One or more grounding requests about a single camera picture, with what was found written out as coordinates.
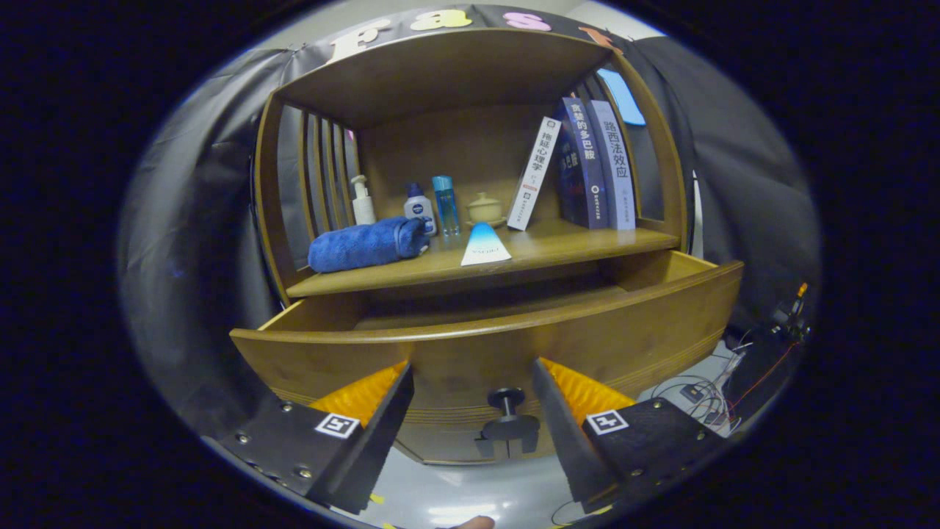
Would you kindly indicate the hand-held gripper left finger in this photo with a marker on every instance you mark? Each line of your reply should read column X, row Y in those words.
column 382, row 441

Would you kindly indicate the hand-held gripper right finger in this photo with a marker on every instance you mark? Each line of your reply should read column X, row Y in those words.
column 562, row 433

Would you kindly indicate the wooden drawer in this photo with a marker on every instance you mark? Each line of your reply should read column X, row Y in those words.
column 470, row 353

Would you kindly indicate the light blue cosmetic tube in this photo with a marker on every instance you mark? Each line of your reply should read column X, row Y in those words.
column 485, row 246

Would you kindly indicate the wooden countertop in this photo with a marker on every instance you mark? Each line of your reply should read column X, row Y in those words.
column 558, row 246

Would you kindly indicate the wooden cabinet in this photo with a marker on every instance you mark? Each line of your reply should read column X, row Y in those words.
column 455, row 73

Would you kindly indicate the small black adapter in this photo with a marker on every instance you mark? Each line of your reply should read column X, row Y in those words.
column 692, row 393

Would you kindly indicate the blue rolled towel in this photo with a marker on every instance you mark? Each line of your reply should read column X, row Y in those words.
column 360, row 246

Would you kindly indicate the white pump bottle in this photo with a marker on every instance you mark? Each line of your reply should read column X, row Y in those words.
column 363, row 209

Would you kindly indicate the white bottle with blue cap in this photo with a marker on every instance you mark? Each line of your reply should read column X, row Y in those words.
column 420, row 211

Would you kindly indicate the beige lidded ceramic cup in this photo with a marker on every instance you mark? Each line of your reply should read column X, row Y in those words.
column 485, row 211

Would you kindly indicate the clear blue bottle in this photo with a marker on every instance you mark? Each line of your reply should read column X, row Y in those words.
column 446, row 207

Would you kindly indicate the white book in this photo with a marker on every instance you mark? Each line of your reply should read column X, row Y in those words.
column 534, row 173

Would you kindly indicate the dark blue book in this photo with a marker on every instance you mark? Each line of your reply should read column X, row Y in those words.
column 587, row 169

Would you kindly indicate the lavender book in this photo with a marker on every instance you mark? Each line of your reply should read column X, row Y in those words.
column 617, row 169

